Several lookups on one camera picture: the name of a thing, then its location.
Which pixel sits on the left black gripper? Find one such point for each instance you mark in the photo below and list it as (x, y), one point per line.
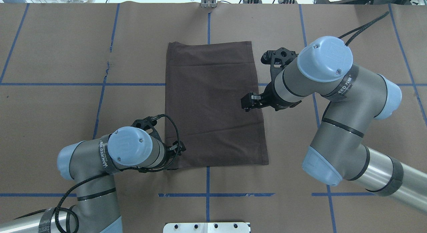
(170, 153)

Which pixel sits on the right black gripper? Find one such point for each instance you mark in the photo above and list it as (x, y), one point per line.
(269, 94)

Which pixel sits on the dark brown t-shirt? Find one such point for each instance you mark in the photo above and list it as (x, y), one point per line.
(204, 85)

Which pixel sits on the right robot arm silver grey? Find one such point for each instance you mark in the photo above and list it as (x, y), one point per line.
(356, 96)

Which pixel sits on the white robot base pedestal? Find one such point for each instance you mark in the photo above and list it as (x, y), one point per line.
(208, 227)

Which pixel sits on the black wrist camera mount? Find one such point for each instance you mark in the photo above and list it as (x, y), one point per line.
(148, 125)
(278, 60)

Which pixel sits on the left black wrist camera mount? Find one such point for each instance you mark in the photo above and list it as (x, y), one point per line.
(148, 125)

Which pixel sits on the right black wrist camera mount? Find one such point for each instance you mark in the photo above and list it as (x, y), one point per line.
(278, 60)

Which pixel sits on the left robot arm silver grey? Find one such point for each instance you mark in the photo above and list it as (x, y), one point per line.
(91, 205)

